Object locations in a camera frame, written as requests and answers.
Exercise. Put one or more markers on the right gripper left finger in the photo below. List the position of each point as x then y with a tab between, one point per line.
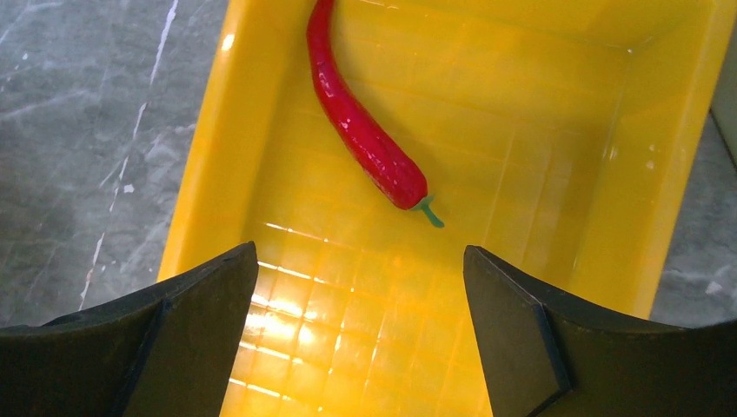
165	350

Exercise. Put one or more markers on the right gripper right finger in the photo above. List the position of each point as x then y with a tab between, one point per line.
547	352

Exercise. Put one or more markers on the red toy chili pepper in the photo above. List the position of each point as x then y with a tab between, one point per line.
388	167

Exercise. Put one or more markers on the yellow plastic tray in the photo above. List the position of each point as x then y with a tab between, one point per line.
558	135

